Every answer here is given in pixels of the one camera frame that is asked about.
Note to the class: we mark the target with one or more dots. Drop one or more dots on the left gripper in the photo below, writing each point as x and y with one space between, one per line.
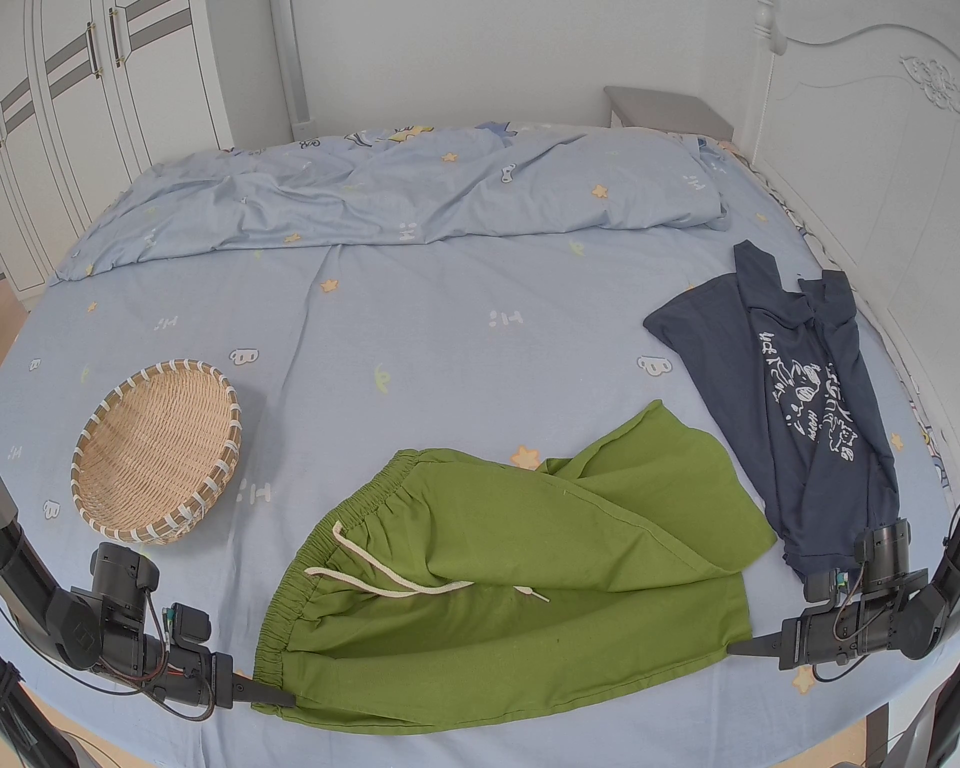
222 682

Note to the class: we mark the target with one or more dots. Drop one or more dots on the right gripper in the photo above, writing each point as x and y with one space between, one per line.
793 643

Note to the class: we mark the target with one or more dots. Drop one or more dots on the green shorts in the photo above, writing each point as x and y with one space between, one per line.
525 585

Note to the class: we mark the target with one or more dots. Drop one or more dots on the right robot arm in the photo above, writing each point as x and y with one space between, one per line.
892 547

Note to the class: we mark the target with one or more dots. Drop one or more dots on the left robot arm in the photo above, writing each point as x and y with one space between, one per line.
75 630

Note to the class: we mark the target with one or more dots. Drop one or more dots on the round woven basket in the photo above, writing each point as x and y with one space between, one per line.
150 450

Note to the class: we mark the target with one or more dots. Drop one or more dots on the dark blue printed T-shirt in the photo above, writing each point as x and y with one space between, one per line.
720 352

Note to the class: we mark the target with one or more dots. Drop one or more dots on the pale blue quilt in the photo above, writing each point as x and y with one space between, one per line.
375 195

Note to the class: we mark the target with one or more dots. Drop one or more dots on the grey bedside table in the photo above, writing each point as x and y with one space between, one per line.
660 109

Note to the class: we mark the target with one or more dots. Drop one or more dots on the white wardrobe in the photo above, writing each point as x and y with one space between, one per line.
112 112

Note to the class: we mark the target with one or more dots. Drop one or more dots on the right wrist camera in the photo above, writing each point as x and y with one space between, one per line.
821 586

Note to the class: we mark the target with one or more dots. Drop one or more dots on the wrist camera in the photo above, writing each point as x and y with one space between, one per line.
187 622
821 586

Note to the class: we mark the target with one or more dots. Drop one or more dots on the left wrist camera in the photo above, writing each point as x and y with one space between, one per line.
187 622

